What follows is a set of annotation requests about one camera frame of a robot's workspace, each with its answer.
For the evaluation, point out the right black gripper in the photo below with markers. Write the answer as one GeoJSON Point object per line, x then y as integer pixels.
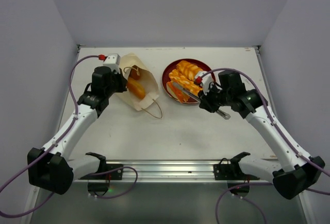
{"type": "Point", "coordinates": [209, 100]}

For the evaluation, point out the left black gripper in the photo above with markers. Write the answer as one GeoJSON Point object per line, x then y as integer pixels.
{"type": "Point", "coordinates": [122, 81]}

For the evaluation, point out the metal tongs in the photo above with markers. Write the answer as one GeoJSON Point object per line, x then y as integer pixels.
{"type": "Point", "coordinates": [223, 114]}

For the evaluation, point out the beige paper bag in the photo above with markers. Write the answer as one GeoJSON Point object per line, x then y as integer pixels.
{"type": "Point", "coordinates": [132, 66]}

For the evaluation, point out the fake sandwich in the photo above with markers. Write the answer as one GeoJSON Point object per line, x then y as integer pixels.
{"type": "Point", "coordinates": [175, 90]}

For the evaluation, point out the braided fake bread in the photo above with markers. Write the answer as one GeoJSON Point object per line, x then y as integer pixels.
{"type": "Point", "coordinates": [189, 70]}
{"type": "Point", "coordinates": [182, 80]}

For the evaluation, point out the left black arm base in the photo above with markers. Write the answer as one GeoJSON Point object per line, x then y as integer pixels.
{"type": "Point", "coordinates": [100, 189]}

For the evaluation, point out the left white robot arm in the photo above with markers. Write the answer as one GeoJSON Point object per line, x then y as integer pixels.
{"type": "Point", "coordinates": [50, 167]}

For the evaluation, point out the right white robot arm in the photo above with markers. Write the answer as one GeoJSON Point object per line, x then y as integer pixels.
{"type": "Point", "coordinates": [296, 170]}

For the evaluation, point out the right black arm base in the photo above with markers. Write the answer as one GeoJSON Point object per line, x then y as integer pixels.
{"type": "Point", "coordinates": [229, 170]}

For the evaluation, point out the fake hot dog bun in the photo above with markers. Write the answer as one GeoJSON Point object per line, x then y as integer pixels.
{"type": "Point", "coordinates": [136, 88]}

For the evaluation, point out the red round tray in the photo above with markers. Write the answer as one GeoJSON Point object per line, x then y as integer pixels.
{"type": "Point", "coordinates": [172, 66]}

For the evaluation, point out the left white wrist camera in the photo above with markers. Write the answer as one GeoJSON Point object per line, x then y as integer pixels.
{"type": "Point", "coordinates": [112, 61]}

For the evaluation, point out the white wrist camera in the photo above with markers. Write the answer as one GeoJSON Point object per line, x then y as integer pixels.
{"type": "Point", "coordinates": [112, 61]}
{"type": "Point", "coordinates": [203, 79]}

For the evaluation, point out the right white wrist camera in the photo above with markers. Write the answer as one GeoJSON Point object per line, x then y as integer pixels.
{"type": "Point", "coordinates": [203, 79]}

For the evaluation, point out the aluminium rail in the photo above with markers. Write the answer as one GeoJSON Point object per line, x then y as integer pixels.
{"type": "Point", "coordinates": [187, 171]}

